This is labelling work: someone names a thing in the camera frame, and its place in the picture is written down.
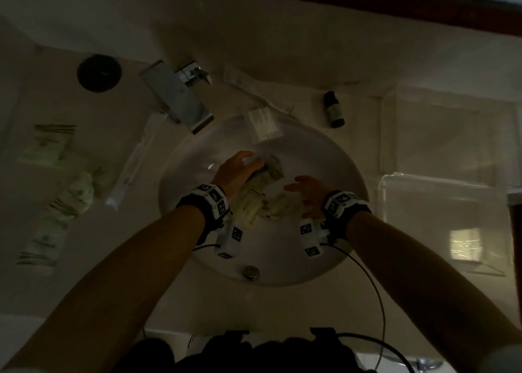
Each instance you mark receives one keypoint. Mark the person's left hand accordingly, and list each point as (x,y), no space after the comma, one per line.
(233,172)

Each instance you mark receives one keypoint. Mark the person's right hand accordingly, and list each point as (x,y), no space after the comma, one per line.
(314,191)

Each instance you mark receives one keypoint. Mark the person's left fingers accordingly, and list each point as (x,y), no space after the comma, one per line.
(251,162)

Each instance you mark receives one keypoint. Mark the person's right thumb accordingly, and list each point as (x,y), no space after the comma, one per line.
(312,210)

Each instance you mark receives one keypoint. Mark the green print sachet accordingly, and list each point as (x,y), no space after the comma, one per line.
(47,146)
(272,168)

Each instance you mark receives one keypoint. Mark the person's right forearm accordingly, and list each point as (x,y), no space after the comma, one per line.
(420,287)

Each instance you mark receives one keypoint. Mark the person's left forearm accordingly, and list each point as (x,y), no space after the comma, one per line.
(118,287)

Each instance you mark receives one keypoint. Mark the torn white wrapper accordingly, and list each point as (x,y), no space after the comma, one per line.
(283,205)

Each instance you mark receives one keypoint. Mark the clear packet with white pad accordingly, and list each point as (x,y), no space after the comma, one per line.
(264,123)

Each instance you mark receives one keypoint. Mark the white round sink basin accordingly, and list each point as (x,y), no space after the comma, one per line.
(281,246)

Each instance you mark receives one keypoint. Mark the long clear wrapped toiletry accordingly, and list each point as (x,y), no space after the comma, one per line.
(253,89)

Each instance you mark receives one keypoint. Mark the chrome sink drain plug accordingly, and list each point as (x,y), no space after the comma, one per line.
(250,272)

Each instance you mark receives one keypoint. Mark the chrome faucet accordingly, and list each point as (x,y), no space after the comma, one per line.
(179,95)

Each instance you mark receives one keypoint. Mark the small dark bottle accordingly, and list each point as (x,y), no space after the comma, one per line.
(334,109)

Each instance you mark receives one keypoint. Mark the long white toothbrush packet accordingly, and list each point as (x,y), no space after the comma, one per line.
(134,164)

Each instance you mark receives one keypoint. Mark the clear acrylic tray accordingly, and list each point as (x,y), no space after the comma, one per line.
(444,221)

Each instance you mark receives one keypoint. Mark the clear acrylic box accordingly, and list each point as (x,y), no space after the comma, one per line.
(444,132)

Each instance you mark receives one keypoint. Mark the person's dark clothing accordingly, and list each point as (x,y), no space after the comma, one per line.
(244,354)

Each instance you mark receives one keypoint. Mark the black round cap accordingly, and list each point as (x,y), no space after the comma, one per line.
(99,73)

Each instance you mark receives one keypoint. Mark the chrome fixture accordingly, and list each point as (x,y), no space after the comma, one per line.
(424,364)

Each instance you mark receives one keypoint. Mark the flat green print sachet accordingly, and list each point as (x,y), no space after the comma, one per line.
(47,146)

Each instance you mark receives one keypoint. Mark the dark wooden cabinet edge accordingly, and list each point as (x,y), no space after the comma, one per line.
(516,254)

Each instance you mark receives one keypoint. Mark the right wrist camera with markers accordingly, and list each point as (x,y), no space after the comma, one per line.
(338,207)

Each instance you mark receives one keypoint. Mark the wrist camera with markers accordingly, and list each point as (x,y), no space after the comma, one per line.
(338,207)
(212,205)

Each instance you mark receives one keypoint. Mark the left wrist camera with markers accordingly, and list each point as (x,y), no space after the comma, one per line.
(212,205)

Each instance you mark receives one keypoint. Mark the dark wooden mirror frame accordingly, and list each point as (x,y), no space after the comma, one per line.
(367,1)

